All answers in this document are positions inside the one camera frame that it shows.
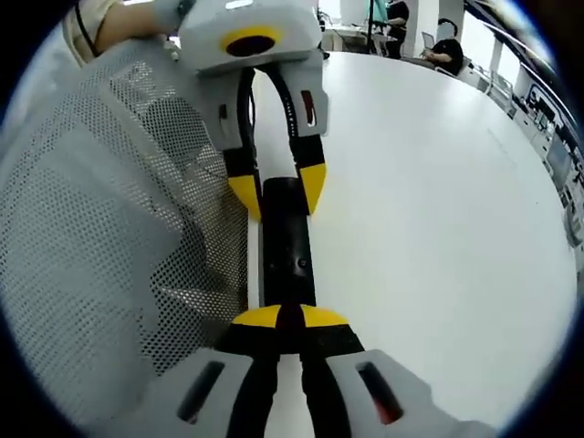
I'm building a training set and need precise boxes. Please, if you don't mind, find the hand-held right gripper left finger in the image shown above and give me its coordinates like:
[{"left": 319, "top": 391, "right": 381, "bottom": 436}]
[{"left": 136, "top": 304, "right": 283, "bottom": 438}]

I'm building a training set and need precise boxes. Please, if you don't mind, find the person's left hand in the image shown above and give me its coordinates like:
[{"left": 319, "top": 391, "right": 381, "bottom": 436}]
[{"left": 152, "top": 0, "right": 197, "bottom": 34}]

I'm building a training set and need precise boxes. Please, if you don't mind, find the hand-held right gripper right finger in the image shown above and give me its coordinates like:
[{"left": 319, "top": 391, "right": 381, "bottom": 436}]
[{"left": 298, "top": 304, "right": 498, "bottom": 438}]

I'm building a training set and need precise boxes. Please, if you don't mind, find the white display shelving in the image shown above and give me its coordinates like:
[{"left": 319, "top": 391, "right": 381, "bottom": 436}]
[{"left": 510, "top": 68, "right": 584, "bottom": 256}]

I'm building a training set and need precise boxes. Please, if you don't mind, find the black remote control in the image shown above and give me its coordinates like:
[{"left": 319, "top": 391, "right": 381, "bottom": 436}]
[{"left": 258, "top": 175, "right": 318, "bottom": 308}]

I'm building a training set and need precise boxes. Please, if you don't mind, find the thin black cord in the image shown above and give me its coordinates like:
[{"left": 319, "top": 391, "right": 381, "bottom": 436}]
[{"left": 76, "top": 2, "right": 100, "bottom": 58}]

